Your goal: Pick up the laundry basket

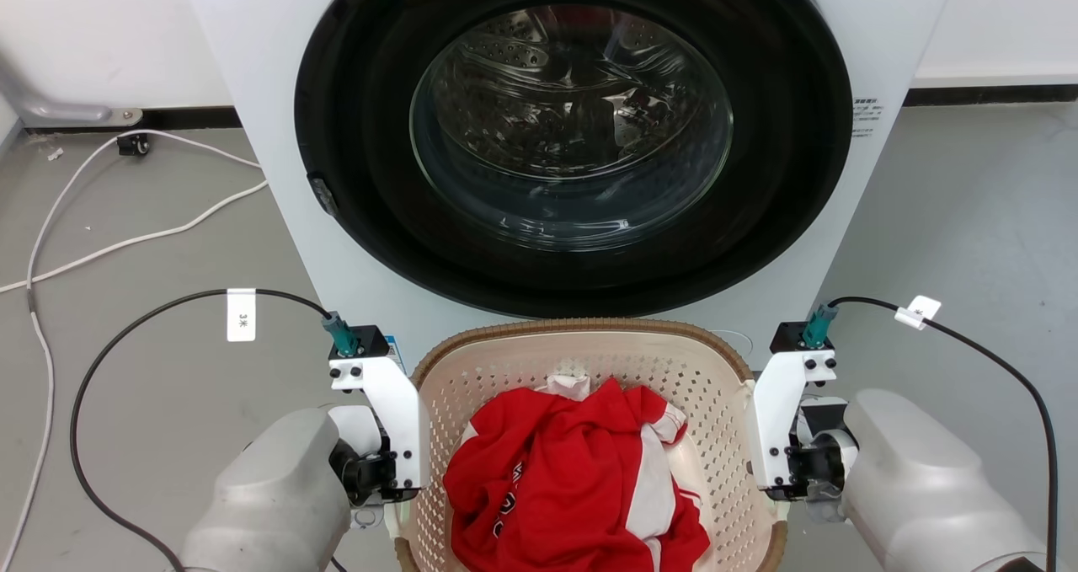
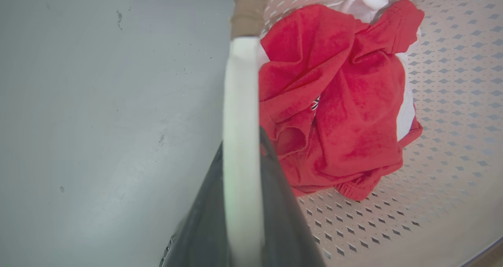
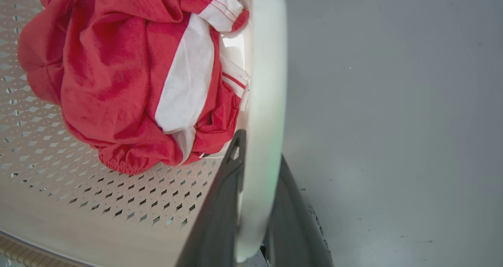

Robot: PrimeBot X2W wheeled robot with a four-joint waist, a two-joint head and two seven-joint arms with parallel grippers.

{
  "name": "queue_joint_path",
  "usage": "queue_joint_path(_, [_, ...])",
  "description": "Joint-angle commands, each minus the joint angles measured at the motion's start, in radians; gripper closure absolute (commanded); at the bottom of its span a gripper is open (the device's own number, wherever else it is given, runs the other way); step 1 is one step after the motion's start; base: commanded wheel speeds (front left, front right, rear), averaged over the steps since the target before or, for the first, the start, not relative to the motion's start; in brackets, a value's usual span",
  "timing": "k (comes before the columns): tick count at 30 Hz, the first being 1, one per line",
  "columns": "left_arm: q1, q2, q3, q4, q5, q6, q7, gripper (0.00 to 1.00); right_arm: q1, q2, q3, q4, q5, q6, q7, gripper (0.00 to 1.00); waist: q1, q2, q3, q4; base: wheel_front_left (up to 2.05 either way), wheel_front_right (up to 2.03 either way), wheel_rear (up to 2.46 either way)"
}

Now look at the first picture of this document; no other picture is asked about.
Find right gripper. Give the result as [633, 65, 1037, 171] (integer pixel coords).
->
[765, 398, 861, 501]

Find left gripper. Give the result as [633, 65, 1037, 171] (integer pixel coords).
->
[327, 404, 421, 507]

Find beige perforated laundry basket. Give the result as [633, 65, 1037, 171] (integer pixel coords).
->
[393, 318, 789, 572]

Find red and white garment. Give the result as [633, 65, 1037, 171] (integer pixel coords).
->
[443, 377, 712, 572]

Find white crumpled cloth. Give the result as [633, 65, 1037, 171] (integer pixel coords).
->
[545, 373, 591, 402]

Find white front-load washing machine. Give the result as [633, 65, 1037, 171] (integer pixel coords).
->
[175, 0, 962, 384]

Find white text sticker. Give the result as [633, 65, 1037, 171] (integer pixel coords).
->
[850, 97, 886, 140]

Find black round washer door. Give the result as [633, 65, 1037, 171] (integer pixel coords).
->
[294, 0, 854, 319]

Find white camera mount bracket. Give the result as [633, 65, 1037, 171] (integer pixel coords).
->
[328, 356, 422, 489]
[747, 350, 838, 489]

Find black cable with small tag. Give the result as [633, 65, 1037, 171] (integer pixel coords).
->
[829, 295, 1059, 549]

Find black cable with long tag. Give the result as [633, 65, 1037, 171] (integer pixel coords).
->
[70, 288, 350, 572]

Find thick white floor cable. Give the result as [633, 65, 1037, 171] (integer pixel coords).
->
[0, 179, 270, 295]

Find thin white floor cable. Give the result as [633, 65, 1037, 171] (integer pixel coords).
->
[0, 129, 264, 566]

